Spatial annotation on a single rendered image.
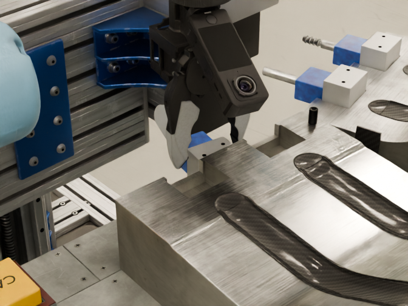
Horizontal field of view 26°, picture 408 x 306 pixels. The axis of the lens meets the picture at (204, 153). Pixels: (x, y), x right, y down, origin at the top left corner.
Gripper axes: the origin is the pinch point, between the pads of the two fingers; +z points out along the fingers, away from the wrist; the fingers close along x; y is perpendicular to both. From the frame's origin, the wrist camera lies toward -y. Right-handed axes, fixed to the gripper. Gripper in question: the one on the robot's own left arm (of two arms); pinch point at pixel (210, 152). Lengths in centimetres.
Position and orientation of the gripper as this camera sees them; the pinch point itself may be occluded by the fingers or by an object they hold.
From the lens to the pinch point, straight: 100.1
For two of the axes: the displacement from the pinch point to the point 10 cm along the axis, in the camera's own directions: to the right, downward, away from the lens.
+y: -5.3, -4.8, 7.0
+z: 0.0, 8.2, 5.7
